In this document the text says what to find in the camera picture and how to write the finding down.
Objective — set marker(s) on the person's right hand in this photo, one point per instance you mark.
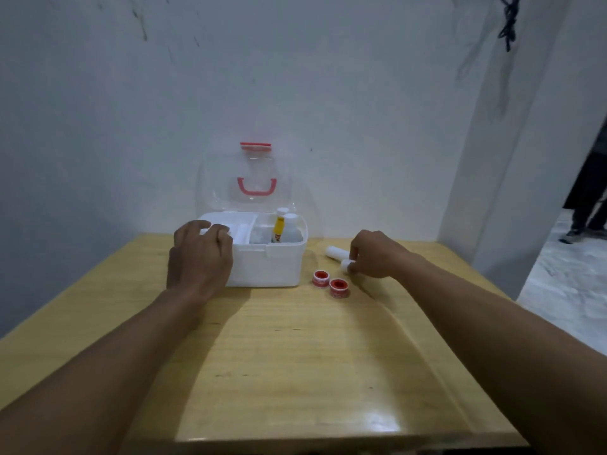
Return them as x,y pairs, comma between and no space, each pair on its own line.
379,255

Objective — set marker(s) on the person's left hand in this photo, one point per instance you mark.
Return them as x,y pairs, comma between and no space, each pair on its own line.
199,265

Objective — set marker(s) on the person's left fingers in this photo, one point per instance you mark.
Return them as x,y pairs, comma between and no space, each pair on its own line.
204,228

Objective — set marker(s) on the person's right fingers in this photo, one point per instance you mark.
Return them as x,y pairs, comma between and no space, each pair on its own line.
356,253

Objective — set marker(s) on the white bandage roll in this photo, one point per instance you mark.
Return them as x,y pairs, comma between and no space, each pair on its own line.
345,266
335,252

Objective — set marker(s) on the white box with clear lid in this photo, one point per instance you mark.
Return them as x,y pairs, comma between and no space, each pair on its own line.
265,265

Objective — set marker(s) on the person's left forearm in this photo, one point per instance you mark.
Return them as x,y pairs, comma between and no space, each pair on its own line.
95,379

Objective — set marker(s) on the person's right forearm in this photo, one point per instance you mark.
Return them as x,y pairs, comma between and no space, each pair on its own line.
502,345

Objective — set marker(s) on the white inner tray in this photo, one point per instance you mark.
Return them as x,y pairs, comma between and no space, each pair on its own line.
242,227

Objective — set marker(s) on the red tape roll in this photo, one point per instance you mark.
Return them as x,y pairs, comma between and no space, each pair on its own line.
321,278
339,288

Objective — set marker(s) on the white plastic bottle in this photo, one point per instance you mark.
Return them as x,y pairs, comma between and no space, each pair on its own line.
291,229

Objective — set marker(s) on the yellow label bottle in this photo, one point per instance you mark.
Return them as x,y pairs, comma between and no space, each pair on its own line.
279,227

